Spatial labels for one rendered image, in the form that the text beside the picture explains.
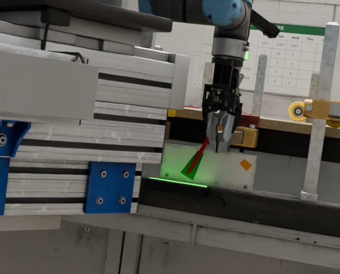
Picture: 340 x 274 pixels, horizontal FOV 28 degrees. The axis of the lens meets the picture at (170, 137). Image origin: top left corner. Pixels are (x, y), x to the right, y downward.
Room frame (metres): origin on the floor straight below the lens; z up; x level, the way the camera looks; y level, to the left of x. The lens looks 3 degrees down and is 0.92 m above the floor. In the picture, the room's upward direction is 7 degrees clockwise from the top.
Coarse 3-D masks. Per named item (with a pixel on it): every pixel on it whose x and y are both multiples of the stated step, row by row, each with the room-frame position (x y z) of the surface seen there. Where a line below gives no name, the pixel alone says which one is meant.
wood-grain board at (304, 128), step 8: (176, 112) 2.05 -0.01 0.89; (184, 112) 2.05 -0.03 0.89; (192, 112) 2.04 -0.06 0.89; (200, 112) 2.04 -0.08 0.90; (216, 112) 2.16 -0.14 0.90; (264, 120) 1.99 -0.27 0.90; (272, 120) 1.99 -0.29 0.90; (280, 120) 2.16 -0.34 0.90; (288, 120) 2.67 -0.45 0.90; (272, 128) 1.98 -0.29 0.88; (280, 128) 1.98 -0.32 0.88; (288, 128) 1.97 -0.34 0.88; (296, 128) 1.97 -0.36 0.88; (304, 128) 1.96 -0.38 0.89; (328, 128) 1.95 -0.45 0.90; (336, 128) 1.94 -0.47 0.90; (328, 136) 1.95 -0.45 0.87; (336, 136) 1.94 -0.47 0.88
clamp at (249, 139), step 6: (222, 126) 1.85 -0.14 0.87; (246, 132) 1.83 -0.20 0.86; (252, 132) 1.83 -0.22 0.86; (258, 132) 1.87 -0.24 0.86; (246, 138) 1.83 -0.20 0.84; (252, 138) 1.83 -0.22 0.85; (234, 144) 1.84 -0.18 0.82; (240, 144) 1.84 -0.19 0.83; (246, 144) 1.83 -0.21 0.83; (252, 144) 1.83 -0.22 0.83
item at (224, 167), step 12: (168, 144) 1.88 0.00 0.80; (168, 156) 1.88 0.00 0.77; (180, 156) 1.88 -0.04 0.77; (192, 156) 1.87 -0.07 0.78; (204, 156) 1.86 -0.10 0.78; (216, 156) 1.85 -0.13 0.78; (228, 156) 1.84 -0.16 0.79; (240, 156) 1.84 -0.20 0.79; (252, 156) 1.83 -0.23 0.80; (168, 168) 1.88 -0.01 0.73; (180, 168) 1.87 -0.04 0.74; (204, 168) 1.86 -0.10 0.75; (216, 168) 1.85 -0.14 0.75; (228, 168) 1.84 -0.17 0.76; (240, 168) 1.84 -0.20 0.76; (252, 168) 1.83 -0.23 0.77; (180, 180) 1.87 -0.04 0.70; (192, 180) 1.87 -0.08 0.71; (204, 180) 1.86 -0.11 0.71; (216, 180) 1.85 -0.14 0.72; (228, 180) 1.84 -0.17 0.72; (240, 180) 1.83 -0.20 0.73; (252, 180) 1.83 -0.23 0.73
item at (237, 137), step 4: (220, 132) 1.56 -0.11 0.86; (236, 132) 1.72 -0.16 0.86; (240, 132) 1.78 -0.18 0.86; (232, 136) 1.66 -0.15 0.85; (236, 136) 1.72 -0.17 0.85; (240, 136) 1.79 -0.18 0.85; (232, 140) 1.67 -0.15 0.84; (236, 140) 1.73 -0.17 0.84; (240, 140) 1.80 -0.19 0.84; (228, 144) 1.61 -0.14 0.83; (232, 144) 1.68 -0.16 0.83
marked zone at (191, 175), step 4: (196, 152) 1.86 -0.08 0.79; (200, 156) 1.86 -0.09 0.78; (192, 160) 1.87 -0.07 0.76; (200, 160) 1.86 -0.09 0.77; (188, 164) 1.87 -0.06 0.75; (196, 164) 1.86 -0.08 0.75; (184, 168) 1.87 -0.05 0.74; (196, 168) 1.86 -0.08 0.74; (184, 172) 1.87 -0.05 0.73; (192, 172) 1.87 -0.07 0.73; (188, 176) 1.87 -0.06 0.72; (192, 176) 1.87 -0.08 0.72
